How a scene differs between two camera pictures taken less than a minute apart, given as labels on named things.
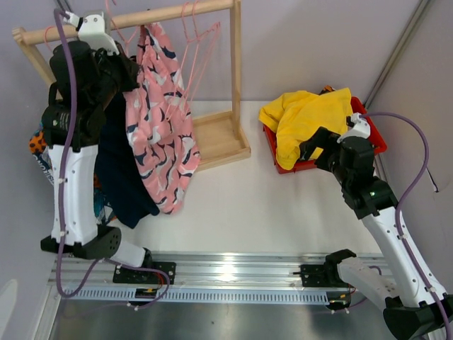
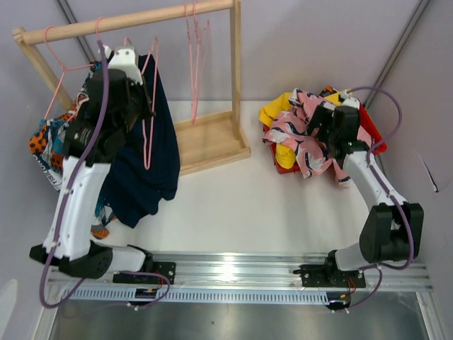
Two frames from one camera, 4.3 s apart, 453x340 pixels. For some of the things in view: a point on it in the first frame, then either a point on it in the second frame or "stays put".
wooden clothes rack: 218,137 stays put
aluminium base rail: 255,278 stays put
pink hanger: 127,42 -> 153,86
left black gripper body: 122,77 -> 139,105
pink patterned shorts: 159,121 -> 292,126
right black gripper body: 326,140 -> 324,116
